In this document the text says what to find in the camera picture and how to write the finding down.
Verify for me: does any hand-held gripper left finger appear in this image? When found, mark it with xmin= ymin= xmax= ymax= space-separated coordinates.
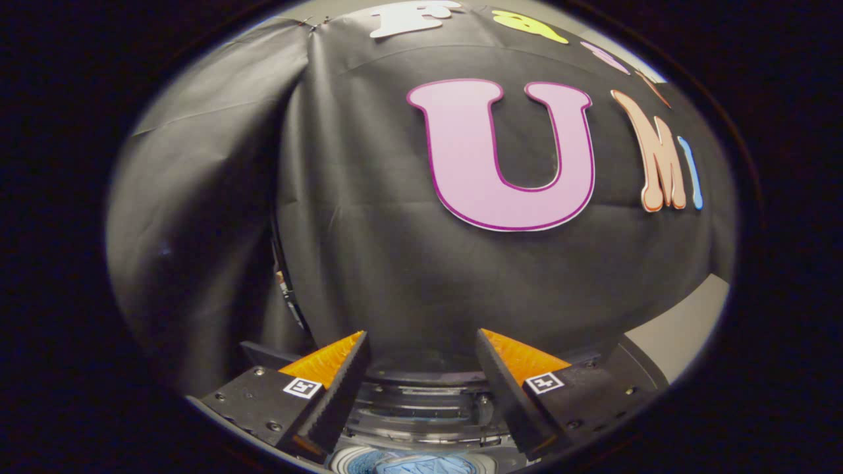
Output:
xmin=200 ymin=330 xmax=371 ymax=463

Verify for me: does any beige cabinet with dark frame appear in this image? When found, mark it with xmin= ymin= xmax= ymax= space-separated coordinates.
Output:
xmin=606 ymin=273 xmax=732 ymax=396

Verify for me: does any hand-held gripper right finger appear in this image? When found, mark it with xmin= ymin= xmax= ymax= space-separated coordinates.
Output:
xmin=476 ymin=328 xmax=649 ymax=460

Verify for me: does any grey washing machine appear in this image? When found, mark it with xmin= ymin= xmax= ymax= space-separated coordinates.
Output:
xmin=240 ymin=341 xmax=528 ymax=474

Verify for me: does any black backdrop cloth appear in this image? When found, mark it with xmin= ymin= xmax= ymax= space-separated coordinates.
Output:
xmin=105 ymin=3 xmax=737 ymax=396

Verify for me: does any light blue button shirt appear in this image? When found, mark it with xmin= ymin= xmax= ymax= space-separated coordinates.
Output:
xmin=372 ymin=453 xmax=485 ymax=474

